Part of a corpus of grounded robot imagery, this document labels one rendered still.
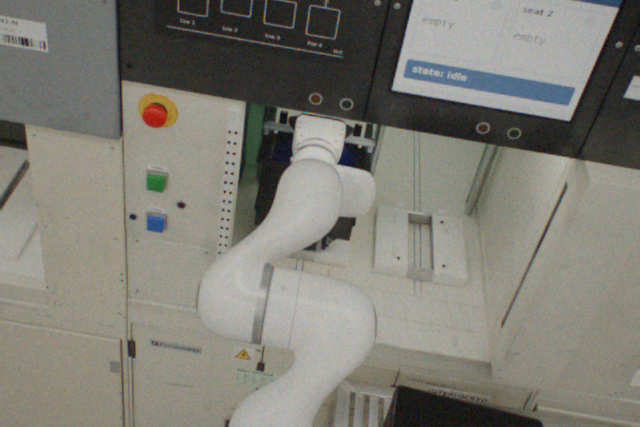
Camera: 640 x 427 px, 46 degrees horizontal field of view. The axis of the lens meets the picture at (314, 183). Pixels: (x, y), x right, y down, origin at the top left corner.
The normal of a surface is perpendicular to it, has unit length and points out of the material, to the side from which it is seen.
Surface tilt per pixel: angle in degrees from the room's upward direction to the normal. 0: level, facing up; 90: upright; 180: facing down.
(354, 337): 40
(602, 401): 90
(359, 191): 63
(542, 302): 90
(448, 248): 0
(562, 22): 90
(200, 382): 90
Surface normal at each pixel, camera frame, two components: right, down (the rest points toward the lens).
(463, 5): -0.10, 0.63
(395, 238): 0.14, -0.76
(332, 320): 0.00, -0.19
